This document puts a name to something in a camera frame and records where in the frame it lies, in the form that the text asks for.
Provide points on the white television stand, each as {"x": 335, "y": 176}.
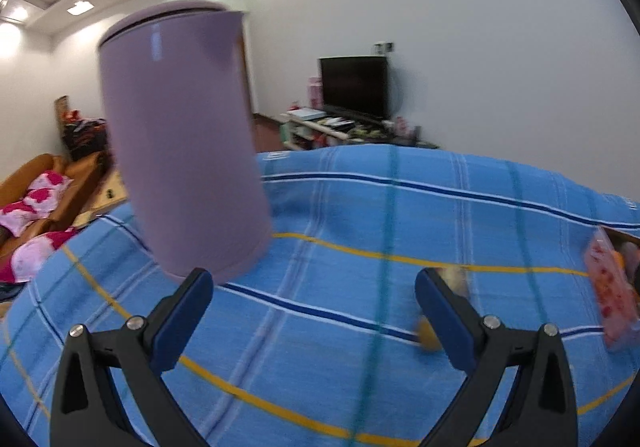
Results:
{"x": 300, "y": 134}

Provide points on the dark clothes pile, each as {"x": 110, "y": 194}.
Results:
{"x": 85, "y": 137}

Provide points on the wooden framed board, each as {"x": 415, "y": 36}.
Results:
{"x": 61, "y": 109}

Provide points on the orange leather sofa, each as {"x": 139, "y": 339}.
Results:
{"x": 75, "y": 177}

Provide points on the black television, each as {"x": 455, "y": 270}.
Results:
{"x": 352, "y": 87}

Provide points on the square ceiling light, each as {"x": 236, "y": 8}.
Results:
{"x": 80, "y": 8}

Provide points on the lavender plastic container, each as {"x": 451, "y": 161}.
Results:
{"x": 180, "y": 137}

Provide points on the wall socket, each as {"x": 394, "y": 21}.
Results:
{"x": 383, "y": 47}

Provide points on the blue checked blanket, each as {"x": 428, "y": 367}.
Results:
{"x": 350, "y": 227}

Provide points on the small orange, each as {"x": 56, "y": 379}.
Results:
{"x": 427, "y": 334}

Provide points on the wooden coffee table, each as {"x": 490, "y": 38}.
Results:
{"x": 107, "y": 197}

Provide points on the pink gift bag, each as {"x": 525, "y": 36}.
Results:
{"x": 315, "y": 92}

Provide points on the white set-top box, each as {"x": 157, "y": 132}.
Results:
{"x": 305, "y": 113}

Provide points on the pink floral pillow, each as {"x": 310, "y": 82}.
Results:
{"x": 40, "y": 254}
{"x": 40, "y": 197}

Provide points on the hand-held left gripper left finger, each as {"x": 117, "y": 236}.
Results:
{"x": 180, "y": 322}

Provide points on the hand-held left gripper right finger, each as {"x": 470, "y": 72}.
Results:
{"x": 450, "y": 322}

